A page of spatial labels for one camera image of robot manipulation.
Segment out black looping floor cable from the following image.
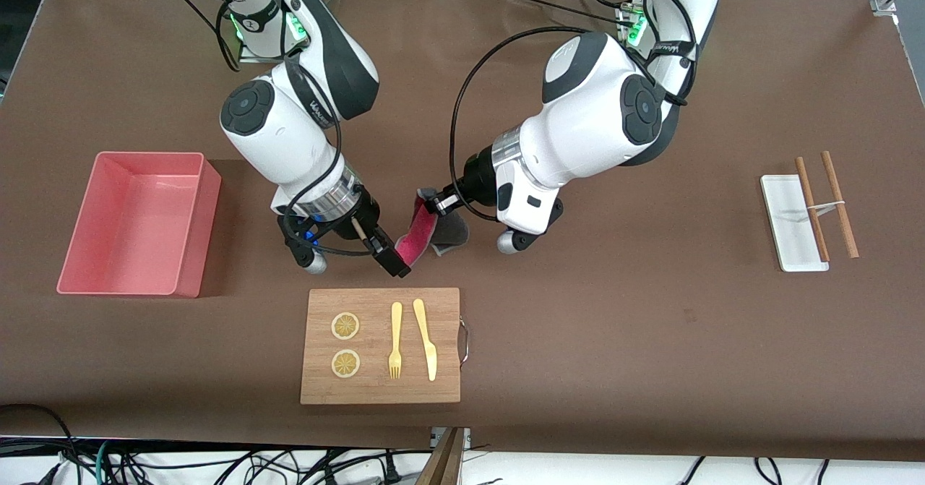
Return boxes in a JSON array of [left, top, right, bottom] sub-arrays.
[[0, 403, 79, 471]]

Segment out pink plastic bin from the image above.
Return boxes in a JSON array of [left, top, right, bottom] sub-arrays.
[[56, 151, 223, 299]]

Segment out wooden plank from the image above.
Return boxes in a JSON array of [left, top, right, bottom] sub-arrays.
[[418, 427, 467, 485]]

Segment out yellow fork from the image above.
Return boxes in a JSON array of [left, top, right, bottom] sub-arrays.
[[388, 301, 403, 380]]

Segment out brown table cover sheet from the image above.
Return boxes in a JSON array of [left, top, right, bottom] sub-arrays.
[[0, 0, 925, 464]]

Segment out wooden cutting board with handle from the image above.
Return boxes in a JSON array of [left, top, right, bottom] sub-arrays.
[[300, 287, 471, 405]]

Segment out yellow knife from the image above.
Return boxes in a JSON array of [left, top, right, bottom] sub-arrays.
[[413, 298, 439, 382]]

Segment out white rack base tray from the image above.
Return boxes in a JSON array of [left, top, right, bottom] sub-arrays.
[[760, 174, 830, 273]]

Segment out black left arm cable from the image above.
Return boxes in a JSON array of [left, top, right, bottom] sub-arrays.
[[449, 0, 700, 222]]

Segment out white wire rack bracket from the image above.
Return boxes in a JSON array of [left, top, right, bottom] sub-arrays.
[[784, 199, 846, 220]]

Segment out pink and grey cloth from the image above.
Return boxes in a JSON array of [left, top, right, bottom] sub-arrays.
[[394, 190, 470, 269]]

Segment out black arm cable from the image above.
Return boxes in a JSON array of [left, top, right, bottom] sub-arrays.
[[148, 0, 346, 256], [449, 0, 700, 222]]

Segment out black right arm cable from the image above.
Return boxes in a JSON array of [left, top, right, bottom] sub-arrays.
[[148, 0, 346, 256]]

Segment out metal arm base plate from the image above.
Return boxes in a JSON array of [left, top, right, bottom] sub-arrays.
[[238, 35, 291, 64]]

